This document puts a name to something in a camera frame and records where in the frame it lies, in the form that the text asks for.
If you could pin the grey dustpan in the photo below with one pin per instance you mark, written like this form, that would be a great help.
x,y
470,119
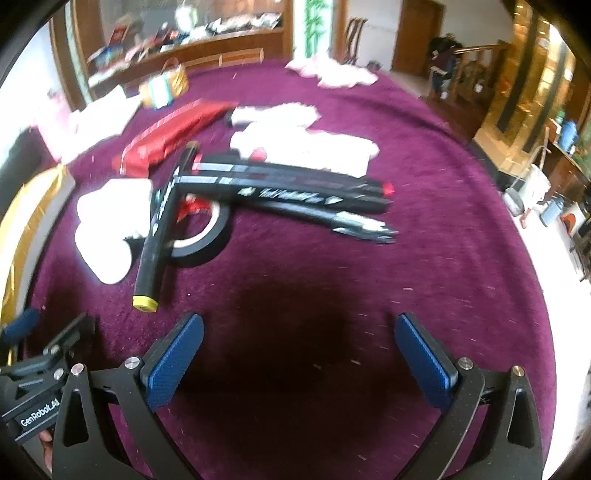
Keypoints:
x,y
512,198

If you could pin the wooden mirror cabinet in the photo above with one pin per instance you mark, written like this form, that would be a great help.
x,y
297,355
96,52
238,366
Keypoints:
x,y
231,50

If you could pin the wooden railing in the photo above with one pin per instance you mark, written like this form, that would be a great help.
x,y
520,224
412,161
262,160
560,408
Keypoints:
x,y
475,78

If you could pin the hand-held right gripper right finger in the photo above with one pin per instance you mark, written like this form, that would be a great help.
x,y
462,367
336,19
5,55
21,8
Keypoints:
x,y
425,360

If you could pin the white jug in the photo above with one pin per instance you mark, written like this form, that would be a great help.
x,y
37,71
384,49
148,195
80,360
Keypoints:
x,y
186,16

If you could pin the red plastic packet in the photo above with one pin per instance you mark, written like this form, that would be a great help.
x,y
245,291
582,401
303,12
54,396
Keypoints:
x,y
175,134

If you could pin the bamboo painted panel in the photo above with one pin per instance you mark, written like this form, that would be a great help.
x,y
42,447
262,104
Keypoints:
x,y
316,23

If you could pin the white red floral tube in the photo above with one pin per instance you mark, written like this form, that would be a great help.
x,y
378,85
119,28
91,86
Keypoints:
x,y
314,147

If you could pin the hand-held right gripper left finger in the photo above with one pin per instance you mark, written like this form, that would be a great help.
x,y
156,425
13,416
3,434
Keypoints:
x,y
175,355

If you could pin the white charger plug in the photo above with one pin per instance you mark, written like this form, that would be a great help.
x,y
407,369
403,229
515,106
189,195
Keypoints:
x,y
111,221

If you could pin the black marker yellow cap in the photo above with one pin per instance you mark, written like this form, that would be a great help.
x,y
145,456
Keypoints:
x,y
154,240

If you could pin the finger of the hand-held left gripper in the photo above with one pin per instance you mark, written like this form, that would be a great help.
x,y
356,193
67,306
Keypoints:
x,y
74,334
23,321

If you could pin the white bucket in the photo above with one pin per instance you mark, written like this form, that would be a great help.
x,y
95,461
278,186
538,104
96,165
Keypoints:
x,y
538,184

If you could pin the yellow lined white box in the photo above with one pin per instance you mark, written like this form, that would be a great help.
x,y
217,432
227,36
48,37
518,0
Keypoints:
x,y
37,207

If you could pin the golden pillar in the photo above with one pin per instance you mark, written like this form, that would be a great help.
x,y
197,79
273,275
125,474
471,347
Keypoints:
x,y
521,83

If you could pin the pile of assorted clutter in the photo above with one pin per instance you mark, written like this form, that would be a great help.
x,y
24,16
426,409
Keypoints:
x,y
152,41

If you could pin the wooden chair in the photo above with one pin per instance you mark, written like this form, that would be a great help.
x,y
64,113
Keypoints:
x,y
353,41

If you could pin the pink cloth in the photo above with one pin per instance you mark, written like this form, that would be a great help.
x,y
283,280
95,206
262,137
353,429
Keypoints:
x,y
332,74

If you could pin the pink fluffy pouch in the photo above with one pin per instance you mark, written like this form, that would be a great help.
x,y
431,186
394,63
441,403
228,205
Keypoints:
x,y
277,114

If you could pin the brown wooden door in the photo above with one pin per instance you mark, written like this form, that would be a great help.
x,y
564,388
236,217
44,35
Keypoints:
x,y
420,32

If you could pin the yellow tape roll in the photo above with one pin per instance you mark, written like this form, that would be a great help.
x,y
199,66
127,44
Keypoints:
x,y
178,78

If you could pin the black tape roll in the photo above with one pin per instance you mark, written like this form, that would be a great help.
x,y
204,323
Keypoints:
x,y
194,258

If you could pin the white notebook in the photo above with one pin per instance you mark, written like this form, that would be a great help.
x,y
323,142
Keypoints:
x,y
106,110

